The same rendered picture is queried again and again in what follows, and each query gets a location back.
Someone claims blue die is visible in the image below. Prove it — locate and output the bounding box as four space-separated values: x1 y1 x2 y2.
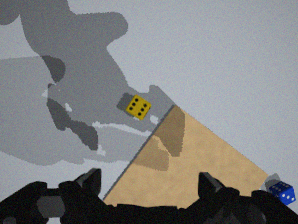
269 181 296 206

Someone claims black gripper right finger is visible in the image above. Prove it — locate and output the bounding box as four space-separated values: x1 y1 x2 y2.
165 172 298 224

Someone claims yellow die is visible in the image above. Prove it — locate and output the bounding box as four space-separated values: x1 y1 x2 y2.
126 94 151 120

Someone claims tan square mat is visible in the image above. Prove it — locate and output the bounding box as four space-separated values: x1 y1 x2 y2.
103 105 268 209

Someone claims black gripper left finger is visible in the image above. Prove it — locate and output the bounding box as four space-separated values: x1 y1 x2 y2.
0 168 124 224

